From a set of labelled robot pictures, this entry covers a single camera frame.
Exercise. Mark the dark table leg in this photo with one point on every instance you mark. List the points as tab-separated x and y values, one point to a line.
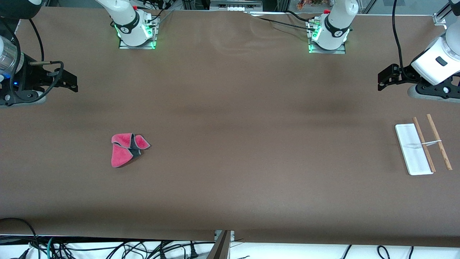
219	248

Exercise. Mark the grey power strip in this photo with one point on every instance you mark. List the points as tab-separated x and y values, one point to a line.
235	5

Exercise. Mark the orange background object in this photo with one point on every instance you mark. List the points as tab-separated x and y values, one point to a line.
309	3

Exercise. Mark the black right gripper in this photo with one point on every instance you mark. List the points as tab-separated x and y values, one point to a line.
30	76

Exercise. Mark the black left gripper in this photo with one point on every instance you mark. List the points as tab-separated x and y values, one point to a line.
401	73

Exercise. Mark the pink and grey towel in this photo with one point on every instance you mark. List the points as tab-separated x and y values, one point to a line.
120	156

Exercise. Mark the aluminium frame corner profile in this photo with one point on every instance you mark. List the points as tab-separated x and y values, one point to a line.
440	18

